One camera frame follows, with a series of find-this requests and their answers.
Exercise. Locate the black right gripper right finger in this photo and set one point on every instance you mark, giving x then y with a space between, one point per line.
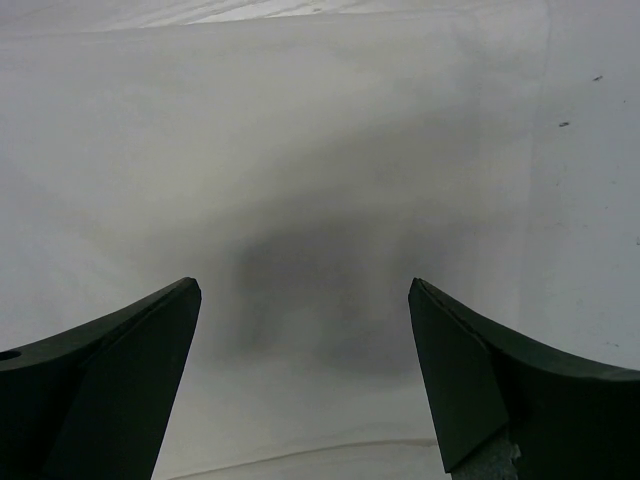
505 406

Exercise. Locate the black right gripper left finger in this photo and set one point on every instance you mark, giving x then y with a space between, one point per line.
94 402

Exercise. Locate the white t shirt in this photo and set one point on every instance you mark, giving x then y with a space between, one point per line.
304 171

